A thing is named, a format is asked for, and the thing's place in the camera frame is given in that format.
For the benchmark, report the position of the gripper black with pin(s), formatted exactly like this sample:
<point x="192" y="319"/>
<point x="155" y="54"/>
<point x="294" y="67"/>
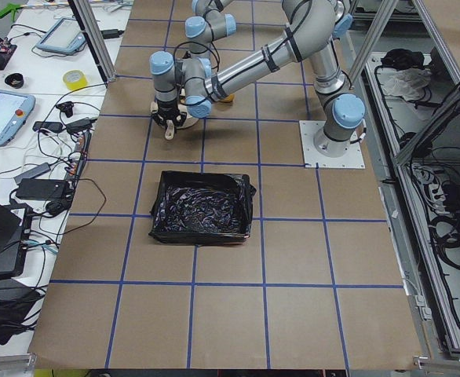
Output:
<point x="167" y="107"/>

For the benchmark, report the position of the green plastic tool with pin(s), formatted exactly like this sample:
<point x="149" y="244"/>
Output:
<point x="10" y="9"/>

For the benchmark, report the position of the yellow tape roll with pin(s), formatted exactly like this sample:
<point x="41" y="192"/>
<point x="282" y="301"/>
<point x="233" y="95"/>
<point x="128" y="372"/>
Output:
<point x="75" y="80"/>

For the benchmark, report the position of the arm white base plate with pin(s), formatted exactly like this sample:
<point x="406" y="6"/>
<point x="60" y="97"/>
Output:
<point x="321" y="152"/>

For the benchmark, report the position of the black power strip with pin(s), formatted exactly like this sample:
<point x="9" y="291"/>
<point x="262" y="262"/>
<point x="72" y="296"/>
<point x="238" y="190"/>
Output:
<point x="78" y="158"/>

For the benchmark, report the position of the blue teach pendant far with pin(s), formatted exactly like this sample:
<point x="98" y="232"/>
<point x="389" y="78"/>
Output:
<point x="64" y="37"/>

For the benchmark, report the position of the bin with black bag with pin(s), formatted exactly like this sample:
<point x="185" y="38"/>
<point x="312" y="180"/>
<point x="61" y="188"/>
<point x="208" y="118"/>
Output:
<point x="202" y="208"/>

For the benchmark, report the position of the black laptop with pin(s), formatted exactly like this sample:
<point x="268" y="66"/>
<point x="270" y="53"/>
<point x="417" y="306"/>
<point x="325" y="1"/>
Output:
<point x="15" y="229"/>

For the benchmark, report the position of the yellow potato toy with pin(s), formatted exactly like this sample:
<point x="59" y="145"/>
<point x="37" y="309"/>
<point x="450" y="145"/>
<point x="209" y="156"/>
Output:
<point x="229" y="99"/>

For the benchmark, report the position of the beige plastic dustpan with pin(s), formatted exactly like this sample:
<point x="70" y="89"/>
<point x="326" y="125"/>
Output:
<point x="170" y="130"/>

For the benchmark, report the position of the aluminium frame post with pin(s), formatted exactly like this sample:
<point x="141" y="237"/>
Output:
<point x="87" y="22"/>

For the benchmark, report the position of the white crumpled cloth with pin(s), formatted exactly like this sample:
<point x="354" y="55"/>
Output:
<point x="409" y="84"/>

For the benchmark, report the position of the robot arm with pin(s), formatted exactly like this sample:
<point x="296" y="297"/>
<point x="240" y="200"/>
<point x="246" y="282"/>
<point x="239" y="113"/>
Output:
<point x="311" y="25"/>
<point x="186" y="89"/>

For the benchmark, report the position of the blue teach pendant near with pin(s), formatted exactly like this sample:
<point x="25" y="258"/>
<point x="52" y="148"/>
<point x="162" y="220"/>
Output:
<point x="14" y="110"/>

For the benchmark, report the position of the blue teach pendant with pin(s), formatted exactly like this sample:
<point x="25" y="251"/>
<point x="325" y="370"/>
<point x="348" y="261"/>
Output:
<point x="64" y="37"/>
<point x="14" y="110"/>

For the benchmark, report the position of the black power adapter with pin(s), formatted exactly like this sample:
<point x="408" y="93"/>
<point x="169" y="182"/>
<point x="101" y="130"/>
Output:
<point x="42" y="189"/>

